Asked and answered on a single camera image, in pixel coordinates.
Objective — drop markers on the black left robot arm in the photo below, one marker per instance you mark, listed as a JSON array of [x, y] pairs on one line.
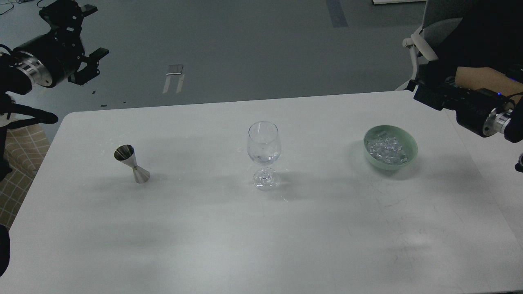
[[14, 115]]

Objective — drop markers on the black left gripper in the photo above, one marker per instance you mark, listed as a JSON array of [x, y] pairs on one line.
[[57, 55]]

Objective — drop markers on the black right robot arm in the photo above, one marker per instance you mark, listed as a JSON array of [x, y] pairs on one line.
[[481, 111]]

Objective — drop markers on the clear wine glass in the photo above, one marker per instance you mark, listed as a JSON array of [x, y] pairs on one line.
[[264, 148]]

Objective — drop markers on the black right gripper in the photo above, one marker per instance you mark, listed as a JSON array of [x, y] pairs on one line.
[[482, 112]]

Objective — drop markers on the pile of ice cubes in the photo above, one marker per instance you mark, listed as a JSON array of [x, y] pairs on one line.
[[388, 150]]

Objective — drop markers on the steel double jigger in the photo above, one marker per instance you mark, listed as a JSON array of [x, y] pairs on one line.
[[126, 155]]

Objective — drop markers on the person's forearm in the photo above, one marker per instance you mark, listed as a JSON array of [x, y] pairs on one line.
[[486, 78]]

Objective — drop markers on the silver floor plate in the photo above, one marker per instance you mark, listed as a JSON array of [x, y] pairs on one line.
[[174, 79]]

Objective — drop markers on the beige checkered sofa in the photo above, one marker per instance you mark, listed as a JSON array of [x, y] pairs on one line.
[[25, 150]]

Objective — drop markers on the green bowl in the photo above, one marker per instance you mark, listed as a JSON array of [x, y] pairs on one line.
[[405, 137]]

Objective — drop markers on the white office chair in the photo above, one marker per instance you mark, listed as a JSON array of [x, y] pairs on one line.
[[440, 19]]

